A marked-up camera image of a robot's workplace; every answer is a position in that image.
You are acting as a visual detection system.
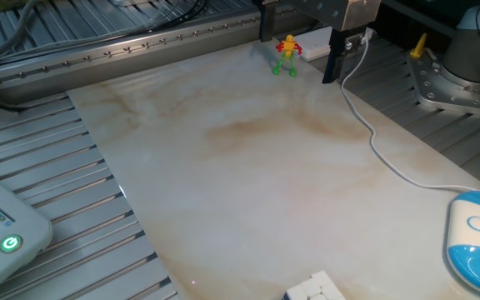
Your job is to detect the silver Schunk gripper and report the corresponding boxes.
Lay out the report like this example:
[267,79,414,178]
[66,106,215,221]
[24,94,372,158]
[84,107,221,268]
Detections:
[259,0,383,84]

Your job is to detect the blue white desk lamp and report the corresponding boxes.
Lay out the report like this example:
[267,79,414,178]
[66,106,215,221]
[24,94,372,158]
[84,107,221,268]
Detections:
[445,190,480,300]

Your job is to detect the white power strip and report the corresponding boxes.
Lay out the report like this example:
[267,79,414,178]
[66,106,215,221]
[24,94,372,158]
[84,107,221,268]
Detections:
[293,25,374,63]

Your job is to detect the yellow red green toy figure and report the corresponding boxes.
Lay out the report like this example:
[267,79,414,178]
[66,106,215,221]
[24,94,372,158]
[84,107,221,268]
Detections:
[272,34,303,78]

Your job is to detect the yellow plastic clip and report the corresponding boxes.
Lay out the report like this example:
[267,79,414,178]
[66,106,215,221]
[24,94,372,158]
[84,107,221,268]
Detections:
[409,32,428,59]

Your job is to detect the silver robot mounting plate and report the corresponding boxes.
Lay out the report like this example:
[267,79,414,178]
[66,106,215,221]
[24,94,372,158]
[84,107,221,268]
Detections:
[406,52,480,120]

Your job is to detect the marble pattern board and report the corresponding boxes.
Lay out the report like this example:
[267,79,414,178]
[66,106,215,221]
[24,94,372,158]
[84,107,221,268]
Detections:
[67,36,480,300]

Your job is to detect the white blue Rubik's cube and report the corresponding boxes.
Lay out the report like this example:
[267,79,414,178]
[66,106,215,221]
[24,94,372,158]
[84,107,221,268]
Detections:
[281,269,347,300]

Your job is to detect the white lamp power cable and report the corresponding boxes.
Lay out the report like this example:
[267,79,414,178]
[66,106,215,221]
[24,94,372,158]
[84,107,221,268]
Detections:
[339,31,480,193]

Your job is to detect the aluminium rail with bolts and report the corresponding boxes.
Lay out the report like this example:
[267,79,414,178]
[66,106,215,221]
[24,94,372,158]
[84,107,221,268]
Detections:
[0,7,320,105]

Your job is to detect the grey hose cable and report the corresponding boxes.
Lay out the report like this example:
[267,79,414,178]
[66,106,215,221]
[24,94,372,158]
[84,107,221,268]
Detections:
[0,0,41,70]

